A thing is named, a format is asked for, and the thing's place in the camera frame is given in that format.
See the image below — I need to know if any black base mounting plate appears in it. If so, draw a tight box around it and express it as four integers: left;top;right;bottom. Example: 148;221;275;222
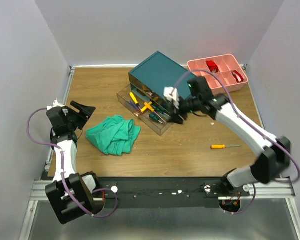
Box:
98;177;253;209

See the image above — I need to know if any clear drawer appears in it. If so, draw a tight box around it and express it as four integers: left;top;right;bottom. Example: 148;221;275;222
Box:
116;84;172;136

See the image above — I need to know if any orange screwdriver long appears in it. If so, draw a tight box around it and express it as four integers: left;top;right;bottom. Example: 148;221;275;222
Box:
210;144;241;150

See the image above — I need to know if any yellow screwdriver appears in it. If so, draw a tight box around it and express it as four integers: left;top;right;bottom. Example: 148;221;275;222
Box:
129;92;139;106
141;102;155;113

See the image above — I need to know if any teal drawer cabinet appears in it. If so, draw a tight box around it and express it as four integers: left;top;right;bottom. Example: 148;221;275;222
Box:
128;51;188;110

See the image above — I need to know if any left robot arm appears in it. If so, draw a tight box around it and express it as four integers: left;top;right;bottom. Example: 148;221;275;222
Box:
45;100;103;225

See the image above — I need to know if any red white item in tray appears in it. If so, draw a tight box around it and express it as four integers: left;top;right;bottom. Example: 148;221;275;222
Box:
231;70;244;84

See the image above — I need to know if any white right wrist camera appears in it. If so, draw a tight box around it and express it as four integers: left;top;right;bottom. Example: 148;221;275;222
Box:
163;87;180;110

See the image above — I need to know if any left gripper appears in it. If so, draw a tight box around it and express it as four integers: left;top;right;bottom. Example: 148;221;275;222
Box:
64;100;96;130

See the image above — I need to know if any aluminium rail frame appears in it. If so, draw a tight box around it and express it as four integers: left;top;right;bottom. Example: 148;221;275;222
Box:
17;65;300;240

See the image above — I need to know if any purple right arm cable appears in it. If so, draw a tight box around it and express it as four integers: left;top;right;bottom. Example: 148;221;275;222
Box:
173;69;300;217

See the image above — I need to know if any green long screwdriver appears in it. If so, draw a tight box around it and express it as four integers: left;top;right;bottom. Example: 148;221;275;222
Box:
152;105;170;117

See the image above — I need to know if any orange screwdriver short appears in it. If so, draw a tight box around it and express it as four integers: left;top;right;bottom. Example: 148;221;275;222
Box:
144;102;155;112

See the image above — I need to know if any green small screwdriver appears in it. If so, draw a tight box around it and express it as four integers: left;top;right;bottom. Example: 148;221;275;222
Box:
148;112;166;124

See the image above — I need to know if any green cloth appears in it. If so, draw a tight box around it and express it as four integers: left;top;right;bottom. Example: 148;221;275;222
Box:
85;115;141;156

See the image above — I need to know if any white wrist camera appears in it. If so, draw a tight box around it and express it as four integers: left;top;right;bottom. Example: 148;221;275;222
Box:
163;87;180;110
46;98;65;111

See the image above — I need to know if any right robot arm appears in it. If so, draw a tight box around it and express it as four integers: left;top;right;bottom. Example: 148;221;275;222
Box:
163;76;291;196

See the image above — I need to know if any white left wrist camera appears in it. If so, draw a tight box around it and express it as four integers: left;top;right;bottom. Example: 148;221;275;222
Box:
46;98;65;111

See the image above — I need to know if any pink divided organizer tray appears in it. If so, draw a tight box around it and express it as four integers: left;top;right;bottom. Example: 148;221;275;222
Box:
187;54;249;92

